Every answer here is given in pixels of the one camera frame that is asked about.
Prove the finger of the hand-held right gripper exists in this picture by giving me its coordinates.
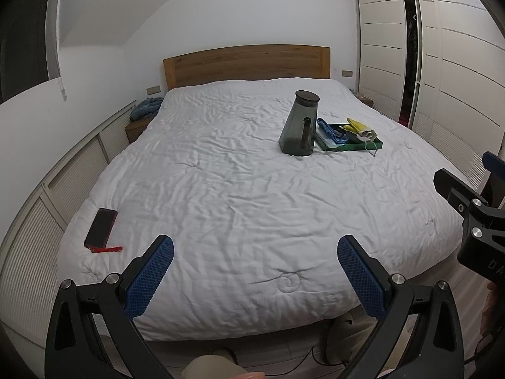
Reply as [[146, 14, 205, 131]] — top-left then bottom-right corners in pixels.
[[433, 169, 490, 222], [483, 151, 505, 210]]

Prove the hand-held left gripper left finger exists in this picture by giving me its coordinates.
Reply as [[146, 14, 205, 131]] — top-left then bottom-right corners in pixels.
[[45, 234, 175, 379]]

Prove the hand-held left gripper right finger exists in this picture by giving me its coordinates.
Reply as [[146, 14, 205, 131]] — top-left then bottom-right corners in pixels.
[[336, 235, 465, 379]]

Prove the green tray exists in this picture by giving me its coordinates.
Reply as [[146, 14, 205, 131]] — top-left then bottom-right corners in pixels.
[[314, 117, 384, 153]]

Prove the yellow cloth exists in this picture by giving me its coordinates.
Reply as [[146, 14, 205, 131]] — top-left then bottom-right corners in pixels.
[[341, 117, 376, 143]]

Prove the grey towel with blue edge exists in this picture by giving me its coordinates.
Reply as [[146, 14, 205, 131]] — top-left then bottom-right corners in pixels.
[[318, 118, 350, 145]]

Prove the person's right hand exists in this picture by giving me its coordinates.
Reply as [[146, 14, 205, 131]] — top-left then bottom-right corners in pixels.
[[480, 282, 502, 338]]

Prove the beige rounded object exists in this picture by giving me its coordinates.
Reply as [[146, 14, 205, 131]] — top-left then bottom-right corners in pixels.
[[327, 311, 375, 364]]

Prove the white bed quilt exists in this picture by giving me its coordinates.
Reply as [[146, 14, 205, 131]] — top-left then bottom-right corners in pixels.
[[57, 78, 464, 342]]

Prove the person's leg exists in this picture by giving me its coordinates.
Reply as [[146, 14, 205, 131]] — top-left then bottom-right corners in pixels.
[[182, 354, 261, 379]]

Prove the white wardrobe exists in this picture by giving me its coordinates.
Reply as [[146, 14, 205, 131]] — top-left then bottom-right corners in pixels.
[[351, 0, 505, 194]]

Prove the grey pitcher with dark lid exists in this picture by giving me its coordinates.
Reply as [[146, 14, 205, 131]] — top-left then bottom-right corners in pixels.
[[279, 90, 319, 156]]

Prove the blue crumpled cloth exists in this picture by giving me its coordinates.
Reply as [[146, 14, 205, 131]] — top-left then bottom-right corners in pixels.
[[130, 97, 164, 121]]

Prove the wooden bed headboard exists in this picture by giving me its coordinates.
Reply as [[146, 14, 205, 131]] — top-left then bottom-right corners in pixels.
[[163, 45, 331, 91]]

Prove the window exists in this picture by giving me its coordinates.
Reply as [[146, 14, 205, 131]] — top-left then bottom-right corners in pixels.
[[0, 0, 64, 103]]

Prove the black phone with red strap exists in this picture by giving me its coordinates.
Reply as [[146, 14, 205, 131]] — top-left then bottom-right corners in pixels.
[[84, 208, 123, 254]]

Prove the black floor cable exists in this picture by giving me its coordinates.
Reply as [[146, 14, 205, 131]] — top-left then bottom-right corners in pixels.
[[252, 345, 356, 377]]

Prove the white louvered wall panel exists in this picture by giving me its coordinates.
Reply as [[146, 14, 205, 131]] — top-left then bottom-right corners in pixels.
[[0, 100, 137, 338]]

